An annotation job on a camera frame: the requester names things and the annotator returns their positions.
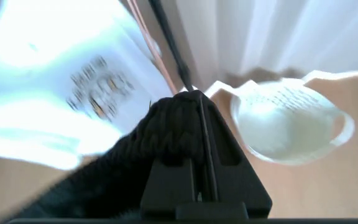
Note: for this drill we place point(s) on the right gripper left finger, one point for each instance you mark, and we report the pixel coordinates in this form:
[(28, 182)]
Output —
[(169, 186)]

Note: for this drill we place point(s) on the black clothes rack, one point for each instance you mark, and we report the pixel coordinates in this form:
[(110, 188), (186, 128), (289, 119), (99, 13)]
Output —
[(169, 40)]

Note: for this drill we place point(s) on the white laundry basket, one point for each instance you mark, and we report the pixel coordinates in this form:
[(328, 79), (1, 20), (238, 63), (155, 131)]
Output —
[(284, 130)]

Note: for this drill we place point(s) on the white printed sleeveless top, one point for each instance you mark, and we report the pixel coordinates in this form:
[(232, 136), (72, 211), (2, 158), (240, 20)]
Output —
[(42, 77)]

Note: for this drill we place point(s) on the black garment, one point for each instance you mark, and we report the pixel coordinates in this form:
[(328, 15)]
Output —
[(135, 155)]

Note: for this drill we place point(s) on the beige curtain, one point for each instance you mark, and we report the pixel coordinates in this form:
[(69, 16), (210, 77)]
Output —
[(275, 31)]

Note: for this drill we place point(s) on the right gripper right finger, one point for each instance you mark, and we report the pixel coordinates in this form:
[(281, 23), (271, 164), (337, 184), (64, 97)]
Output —
[(235, 180)]

